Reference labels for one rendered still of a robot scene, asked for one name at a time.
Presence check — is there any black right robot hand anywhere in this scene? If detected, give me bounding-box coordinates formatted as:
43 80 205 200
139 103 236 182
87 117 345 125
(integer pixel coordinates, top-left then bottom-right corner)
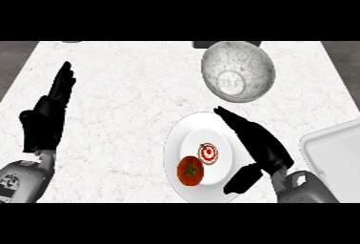
212 106 295 195

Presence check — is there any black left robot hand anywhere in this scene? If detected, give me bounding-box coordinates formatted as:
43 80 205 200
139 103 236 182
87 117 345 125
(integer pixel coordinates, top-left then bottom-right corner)
18 60 77 154

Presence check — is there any red and white cupcake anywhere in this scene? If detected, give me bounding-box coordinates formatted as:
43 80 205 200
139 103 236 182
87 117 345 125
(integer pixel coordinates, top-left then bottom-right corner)
196 142 221 166

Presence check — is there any white round plate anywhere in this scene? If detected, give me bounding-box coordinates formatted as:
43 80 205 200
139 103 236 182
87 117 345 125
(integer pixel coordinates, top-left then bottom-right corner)
162 111 257 204

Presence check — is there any grey speckled bowl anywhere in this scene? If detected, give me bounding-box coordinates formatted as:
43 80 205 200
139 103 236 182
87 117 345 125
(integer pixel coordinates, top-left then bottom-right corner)
199 41 277 104

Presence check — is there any white rectangular tray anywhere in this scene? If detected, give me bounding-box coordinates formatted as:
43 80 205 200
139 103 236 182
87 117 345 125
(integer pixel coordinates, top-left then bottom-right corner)
298 118 360 204

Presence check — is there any red tomato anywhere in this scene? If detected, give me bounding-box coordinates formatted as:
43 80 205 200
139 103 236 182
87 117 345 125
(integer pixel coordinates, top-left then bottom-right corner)
175 154 205 188

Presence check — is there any dark grey appliance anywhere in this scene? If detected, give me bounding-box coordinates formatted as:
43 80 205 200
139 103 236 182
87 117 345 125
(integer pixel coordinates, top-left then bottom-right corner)
192 40 264 50

